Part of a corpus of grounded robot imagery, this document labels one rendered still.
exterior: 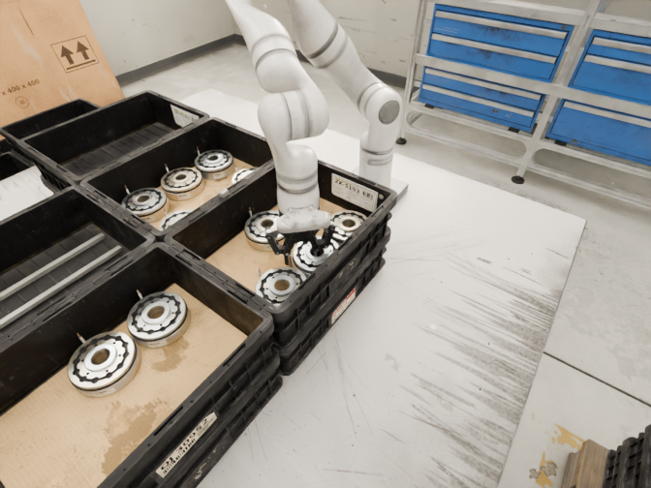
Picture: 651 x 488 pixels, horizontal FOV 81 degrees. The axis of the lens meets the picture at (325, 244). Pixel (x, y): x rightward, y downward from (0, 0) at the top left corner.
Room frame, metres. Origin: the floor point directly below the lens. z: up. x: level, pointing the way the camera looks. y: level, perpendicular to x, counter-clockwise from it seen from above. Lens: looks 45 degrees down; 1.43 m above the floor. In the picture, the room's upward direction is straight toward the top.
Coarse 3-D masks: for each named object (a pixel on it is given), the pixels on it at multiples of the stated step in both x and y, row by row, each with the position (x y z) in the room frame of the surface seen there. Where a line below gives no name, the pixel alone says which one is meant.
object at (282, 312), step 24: (264, 168) 0.75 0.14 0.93; (336, 168) 0.75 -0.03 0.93; (240, 192) 0.67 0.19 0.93; (384, 192) 0.67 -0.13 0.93; (384, 216) 0.61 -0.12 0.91; (168, 240) 0.51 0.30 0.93; (360, 240) 0.53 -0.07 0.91; (336, 264) 0.47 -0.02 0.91; (240, 288) 0.40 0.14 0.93; (312, 288) 0.41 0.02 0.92; (288, 312) 0.36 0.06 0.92
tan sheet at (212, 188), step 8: (240, 168) 0.90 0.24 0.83; (208, 184) 0.83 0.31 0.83; (216, 184) 0.83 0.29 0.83; (224, 184) 0.83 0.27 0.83; (208, 192) 0.79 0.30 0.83; (216, 192) 0.79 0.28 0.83; (176, 200) 0.76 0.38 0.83; (184, 200) 0.76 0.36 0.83; (192, 200) 0.76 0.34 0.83; (200, 200) 0.76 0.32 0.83; (176, 208) 0.73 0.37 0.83; (184, 208) 0.73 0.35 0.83; (192, 208) 0.73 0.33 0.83; (152, 224) 0.67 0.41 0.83
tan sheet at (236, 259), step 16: (272, 208) 0.73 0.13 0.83; (320, 208) 0.73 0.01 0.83; (336, 208) 0.73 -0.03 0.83; (240, 240) 0.61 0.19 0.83; (224, 256) 0.57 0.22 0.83; (240, 256) 0.57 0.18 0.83; (256, 256) 0.57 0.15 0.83; (272, 256) 0.57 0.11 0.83; (224, 272) 0.52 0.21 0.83; (240, 272) 0.52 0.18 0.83; (256, 272) 0.52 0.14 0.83
